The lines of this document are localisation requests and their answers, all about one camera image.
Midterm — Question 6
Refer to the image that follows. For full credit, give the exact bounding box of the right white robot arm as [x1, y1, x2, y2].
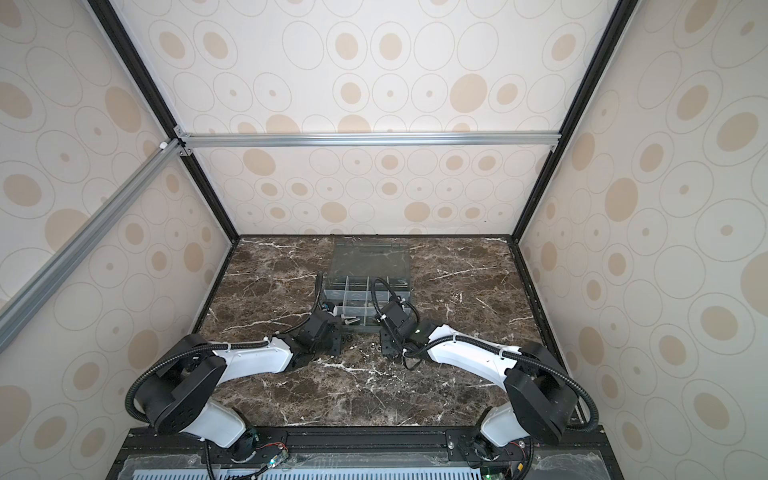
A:
[375, 298, 578, 448]

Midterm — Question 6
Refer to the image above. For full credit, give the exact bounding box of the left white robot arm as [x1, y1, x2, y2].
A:
[125, 310, 342, 463]

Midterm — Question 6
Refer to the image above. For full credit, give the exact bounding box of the clear plastic organizer box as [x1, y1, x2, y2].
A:
[323, 237, 412, 334]

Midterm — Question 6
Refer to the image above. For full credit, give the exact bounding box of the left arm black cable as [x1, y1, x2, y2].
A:
[124, 272, 325, 424]

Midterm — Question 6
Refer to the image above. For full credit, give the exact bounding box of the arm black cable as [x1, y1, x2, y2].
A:
[370, 277, 601, 480]
[124, 272, 325, 424]

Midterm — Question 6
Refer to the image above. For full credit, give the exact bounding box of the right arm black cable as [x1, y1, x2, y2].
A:
[370, 277, 601, 480]

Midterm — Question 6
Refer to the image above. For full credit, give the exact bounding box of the black base frame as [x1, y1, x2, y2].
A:
[107, 426, 623, 479]

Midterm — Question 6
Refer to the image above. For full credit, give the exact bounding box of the horizontal aluminium rail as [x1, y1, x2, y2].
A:
[181, 131, 561, 148]

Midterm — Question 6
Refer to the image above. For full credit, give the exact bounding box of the diagonal aluminium rail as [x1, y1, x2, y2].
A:
[1, 139, 182, 350]

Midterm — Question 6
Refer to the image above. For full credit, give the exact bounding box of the left black corner post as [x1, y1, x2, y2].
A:
[87, 0, 240, 244]

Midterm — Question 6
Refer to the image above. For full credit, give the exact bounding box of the black corner post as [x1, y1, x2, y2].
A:
[87, 0, 240, 244]
[511, 0, 639, 245]

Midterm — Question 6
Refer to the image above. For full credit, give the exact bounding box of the right black corner post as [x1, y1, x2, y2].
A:
[511, 0, 639, 245]

